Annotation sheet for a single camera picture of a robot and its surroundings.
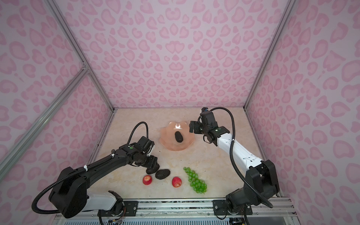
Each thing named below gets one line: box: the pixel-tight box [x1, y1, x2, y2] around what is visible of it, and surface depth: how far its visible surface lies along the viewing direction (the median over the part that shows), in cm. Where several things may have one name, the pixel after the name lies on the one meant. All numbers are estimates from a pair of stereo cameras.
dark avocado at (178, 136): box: [174, 130, 184, 143], surface depth 100 cm
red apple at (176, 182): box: [172, 176, 182, 188], surface depth 80 cm
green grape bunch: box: [183, 166, 208, 195], surface depth 80 cm
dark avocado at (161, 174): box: [155, 169, 171, 180], surface depth 83 cm
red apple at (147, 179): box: [142, 174, 153, 186], surface depth 82 cm
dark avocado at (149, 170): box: [145, 163, 160, 174], surface depth 85 cm
